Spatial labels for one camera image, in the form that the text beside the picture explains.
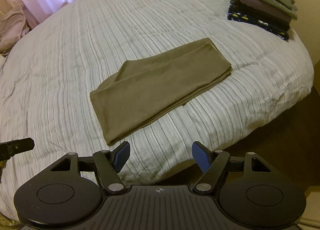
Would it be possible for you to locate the black patterned folded garment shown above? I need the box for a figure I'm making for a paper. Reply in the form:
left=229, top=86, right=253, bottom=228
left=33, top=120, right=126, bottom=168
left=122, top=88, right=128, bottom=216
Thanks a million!
left=227, top=0, right=290, bottom=41

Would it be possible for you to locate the white striped bed quilt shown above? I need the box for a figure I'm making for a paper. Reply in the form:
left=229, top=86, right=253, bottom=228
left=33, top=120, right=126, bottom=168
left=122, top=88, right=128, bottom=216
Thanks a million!
left=1, top=0, right=313, bottom=220

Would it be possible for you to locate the olive brown garment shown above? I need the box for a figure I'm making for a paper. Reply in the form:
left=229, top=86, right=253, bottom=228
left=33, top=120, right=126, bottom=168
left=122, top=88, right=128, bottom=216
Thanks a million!
left=90, top=38, right=232, bottom=146

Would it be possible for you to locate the dark brown folded garment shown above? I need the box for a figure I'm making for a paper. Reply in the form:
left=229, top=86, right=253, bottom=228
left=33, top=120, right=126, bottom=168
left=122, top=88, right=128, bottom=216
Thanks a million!
left=231, top=0, right=292, bottom=31

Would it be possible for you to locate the pink crumpled cloth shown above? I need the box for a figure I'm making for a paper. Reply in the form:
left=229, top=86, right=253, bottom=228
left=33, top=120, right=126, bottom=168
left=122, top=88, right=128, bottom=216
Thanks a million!
left=1, top=0, right=30, bottom=57

